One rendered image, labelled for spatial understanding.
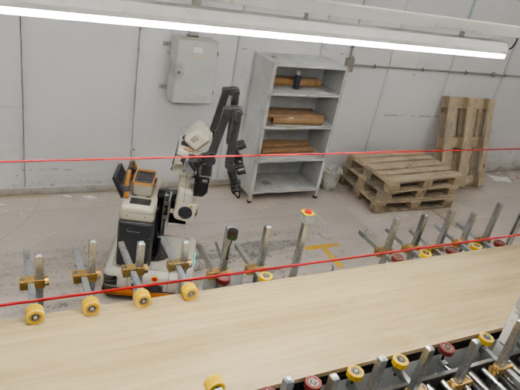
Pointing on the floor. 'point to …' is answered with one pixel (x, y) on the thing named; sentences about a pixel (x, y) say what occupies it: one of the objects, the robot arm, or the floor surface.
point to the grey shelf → (259, 89)
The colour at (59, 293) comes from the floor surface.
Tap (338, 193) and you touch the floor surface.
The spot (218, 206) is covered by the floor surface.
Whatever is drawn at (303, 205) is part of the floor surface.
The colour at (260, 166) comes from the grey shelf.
